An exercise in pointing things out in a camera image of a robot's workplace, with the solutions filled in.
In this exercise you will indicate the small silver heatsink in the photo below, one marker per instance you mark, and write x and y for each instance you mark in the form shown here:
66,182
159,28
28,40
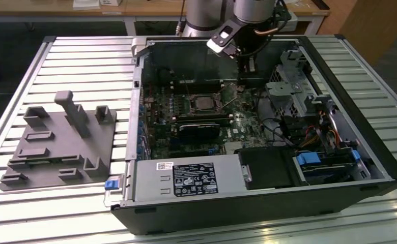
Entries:
232,147

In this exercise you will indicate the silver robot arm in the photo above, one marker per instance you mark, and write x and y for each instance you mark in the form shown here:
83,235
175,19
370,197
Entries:
204,15

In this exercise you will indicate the white box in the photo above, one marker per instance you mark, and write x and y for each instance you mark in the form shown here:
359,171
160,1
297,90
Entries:
86,4
110,2

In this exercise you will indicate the black plastic shroud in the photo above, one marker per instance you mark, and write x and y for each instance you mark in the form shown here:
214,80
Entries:
270,167

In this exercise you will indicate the blue plastic clip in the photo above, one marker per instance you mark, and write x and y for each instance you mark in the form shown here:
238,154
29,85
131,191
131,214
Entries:
355,155

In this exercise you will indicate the black RAM stick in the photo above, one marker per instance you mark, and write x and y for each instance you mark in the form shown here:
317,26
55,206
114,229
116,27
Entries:
202,116

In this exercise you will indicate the blue case latch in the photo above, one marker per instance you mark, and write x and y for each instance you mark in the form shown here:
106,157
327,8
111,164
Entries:
111,184

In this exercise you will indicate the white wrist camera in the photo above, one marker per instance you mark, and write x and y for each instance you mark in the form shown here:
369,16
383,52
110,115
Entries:
220,42

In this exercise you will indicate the wooden cabinet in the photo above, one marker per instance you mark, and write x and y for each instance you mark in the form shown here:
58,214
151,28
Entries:
378,25

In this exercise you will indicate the RAM stick with white label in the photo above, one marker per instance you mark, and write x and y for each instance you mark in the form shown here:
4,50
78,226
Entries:
186,81

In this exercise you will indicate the black open PC case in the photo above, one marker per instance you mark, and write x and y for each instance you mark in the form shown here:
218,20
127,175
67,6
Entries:
235,213

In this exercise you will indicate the white papers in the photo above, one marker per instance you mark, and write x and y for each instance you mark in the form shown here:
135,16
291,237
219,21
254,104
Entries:
299,3

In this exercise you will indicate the hard disk in blue carrier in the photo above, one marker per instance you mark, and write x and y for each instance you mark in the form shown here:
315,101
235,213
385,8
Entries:
307,158

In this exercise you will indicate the black CPU socket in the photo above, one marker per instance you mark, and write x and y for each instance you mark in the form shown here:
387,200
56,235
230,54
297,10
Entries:
190,111

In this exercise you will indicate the wooden desk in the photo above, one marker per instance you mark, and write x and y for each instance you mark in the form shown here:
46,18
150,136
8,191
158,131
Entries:
48,11

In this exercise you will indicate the black graphics card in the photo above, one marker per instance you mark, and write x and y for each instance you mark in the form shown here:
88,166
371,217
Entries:
198,130

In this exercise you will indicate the green motherboard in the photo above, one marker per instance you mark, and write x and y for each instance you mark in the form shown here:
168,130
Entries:
249,132

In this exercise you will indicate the grey power supply unit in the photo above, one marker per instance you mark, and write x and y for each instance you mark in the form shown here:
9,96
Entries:
147,178

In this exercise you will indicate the grey metal drive cage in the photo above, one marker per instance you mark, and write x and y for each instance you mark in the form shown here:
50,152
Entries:
283,89

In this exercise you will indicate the grey parts rack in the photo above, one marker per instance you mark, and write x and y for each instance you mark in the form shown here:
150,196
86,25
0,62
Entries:
66,147

